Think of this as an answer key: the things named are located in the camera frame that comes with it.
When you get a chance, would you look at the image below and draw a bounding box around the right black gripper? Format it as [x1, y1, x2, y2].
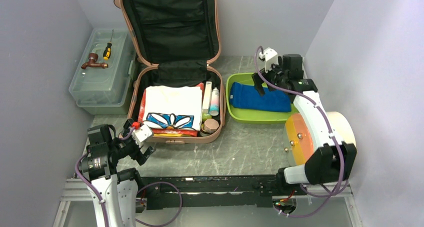
[251, 56, 288, 97]

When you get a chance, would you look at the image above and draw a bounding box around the blue towel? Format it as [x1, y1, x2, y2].
[228, 82, 292, 113]

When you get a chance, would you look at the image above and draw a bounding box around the green plastic tray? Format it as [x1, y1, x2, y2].
[225, 72, 298, 124]

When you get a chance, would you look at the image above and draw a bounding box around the white shirt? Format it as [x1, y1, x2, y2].
[142, 85, 204, 132]

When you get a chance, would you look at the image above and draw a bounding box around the pink hard-shell suitcase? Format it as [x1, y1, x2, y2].
[114, 0, 227, 144]

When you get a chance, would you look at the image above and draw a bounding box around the cream appliance with orange rim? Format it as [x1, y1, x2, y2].
[283, 111, 356, 167]

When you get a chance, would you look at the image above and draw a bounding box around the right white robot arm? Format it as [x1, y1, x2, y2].
[252, 48, 357, 195]

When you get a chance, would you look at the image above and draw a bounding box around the yellow folded cloth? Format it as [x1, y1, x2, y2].
[153, 133, 189, 138]

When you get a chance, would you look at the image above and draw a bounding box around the white cosmetic box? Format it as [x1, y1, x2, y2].
[202, 81, 213, 113]

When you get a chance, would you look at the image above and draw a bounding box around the pink blue spray bottle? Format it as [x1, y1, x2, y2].
[209, 87, 220, 116]

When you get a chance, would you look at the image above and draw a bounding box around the green yellow bottle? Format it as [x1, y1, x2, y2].
[201, 112, 212, 122]

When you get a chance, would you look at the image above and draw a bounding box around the pink hexagonal lid jar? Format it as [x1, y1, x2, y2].
[201, 118, 220, 135]

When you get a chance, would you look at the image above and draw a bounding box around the translucent plastic toolbox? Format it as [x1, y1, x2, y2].
[68, 28, 137, 115]

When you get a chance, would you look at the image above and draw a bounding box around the yellow black screwdriver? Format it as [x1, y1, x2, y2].
[102, 29, 114, 60]

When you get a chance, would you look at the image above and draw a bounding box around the brown brass faucet valve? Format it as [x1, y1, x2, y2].
[81, 52, 109, 70]

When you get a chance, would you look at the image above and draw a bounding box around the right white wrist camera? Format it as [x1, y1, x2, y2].
[258, 47, 278, 73]

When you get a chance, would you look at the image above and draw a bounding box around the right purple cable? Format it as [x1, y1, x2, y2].
[254, 45, 350, 219]

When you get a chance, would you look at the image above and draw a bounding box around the purple cable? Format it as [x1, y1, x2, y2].
[254, 45, 350, 219]
[74, 126, 183, 227]

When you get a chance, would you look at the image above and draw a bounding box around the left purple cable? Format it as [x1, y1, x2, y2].
[74, 126, 183, 227]

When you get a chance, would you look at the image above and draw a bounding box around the aluminium frame profile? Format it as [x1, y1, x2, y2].
[52, 174, 364, 227]

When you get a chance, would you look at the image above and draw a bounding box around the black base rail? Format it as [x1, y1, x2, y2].
[137, 173, 306, 210]

